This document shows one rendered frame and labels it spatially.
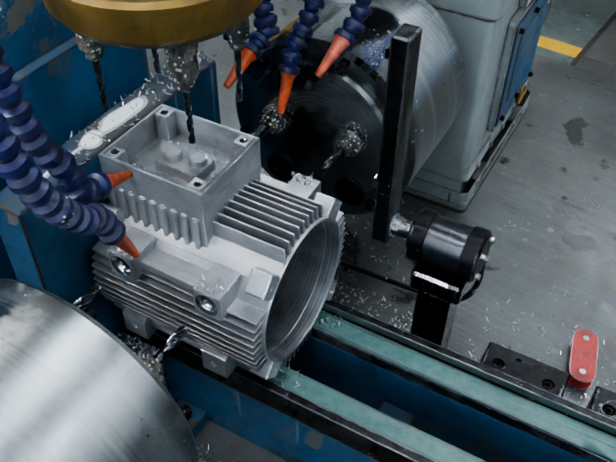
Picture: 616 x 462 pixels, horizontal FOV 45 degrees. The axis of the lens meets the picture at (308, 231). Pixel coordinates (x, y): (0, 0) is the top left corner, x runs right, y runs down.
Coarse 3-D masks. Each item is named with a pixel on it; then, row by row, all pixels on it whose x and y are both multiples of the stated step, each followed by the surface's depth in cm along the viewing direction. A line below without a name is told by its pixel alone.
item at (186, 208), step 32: (160, 128) 76; (224, 128) 74; (128, 160) 74; (160, 160) 72; (192, 160) 71; (224, 160) 75; (256, 160) 73; (128, 192) 71; (160, 192) 69; (192, 192) 66; (224, 192) 70; (160, 224) 72; (192, 224) 69
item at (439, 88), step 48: (336, 0) 91; (384, 0) 90; (384, 48) 84; (432, 48) 89; (336, 96) 85; (384, 96) 82; (432, 96) 88; (288, 144) 94; (336, 144) 85; (432, 144) 91; (336, 192) 94
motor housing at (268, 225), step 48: (240, 192) 72; (288, 192) 73; (240, 240) 69; (288, 240) 68; (336, 240) 80; (144, 288) 73; (240, 288) 69; (288, 288) 84; (192, 336) 74; (240, 336) 70; (288, 336) 80
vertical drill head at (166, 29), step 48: (48, 0) 56; (96, 0) 52; (144, 0) 52; (192, 0) 53; (240, 0) 55; (96, 48) 62; (144, 48) 55; (192, 48) 57; (240, 48) 65; (240, 96) 68
